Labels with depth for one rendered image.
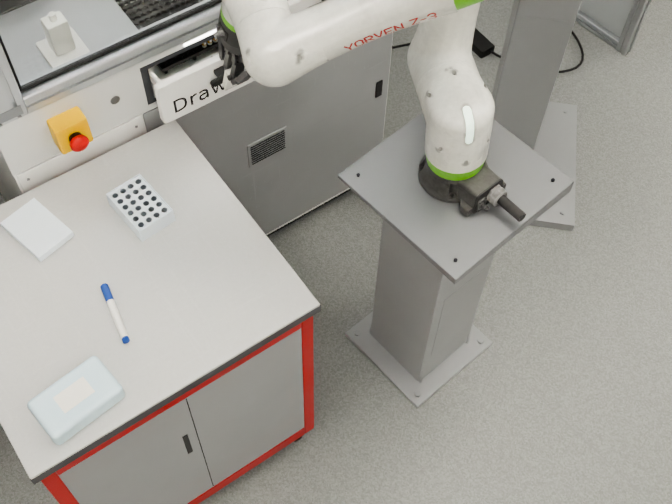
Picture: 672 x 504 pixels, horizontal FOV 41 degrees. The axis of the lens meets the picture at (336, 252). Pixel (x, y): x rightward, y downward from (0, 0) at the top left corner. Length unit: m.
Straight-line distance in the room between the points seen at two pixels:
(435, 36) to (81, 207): 0.81
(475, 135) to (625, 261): 1.22
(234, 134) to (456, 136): 0.71
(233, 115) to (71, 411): 0.87
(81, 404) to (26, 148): 0.57
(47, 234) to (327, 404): 0.97
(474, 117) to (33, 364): 0.95
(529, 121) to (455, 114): 1.14
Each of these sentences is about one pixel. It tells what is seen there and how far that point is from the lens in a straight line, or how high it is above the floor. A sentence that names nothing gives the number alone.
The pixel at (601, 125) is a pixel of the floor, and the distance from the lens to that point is 3.19.
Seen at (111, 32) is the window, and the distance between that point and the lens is 1.88.
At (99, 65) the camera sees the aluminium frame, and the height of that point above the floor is 0.99.
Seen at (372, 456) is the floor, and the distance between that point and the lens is 2.45.
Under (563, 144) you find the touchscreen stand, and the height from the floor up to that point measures 0.03.
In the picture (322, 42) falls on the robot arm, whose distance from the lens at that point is 1.50.
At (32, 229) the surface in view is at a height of 0.78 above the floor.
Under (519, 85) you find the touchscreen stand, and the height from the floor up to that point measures 0.36.
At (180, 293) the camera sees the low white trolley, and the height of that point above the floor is 0.76.
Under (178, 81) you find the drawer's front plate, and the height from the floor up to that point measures 0.92.
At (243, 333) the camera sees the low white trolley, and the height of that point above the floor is 0.76.
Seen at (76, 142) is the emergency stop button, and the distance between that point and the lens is 1.90.
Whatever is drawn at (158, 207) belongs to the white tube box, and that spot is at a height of 0.80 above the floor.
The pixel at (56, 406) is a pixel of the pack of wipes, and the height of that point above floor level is 0.80.
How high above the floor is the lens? 2.31
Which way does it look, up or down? 58 degrees down
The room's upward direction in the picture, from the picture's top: 2 degrees clockwise
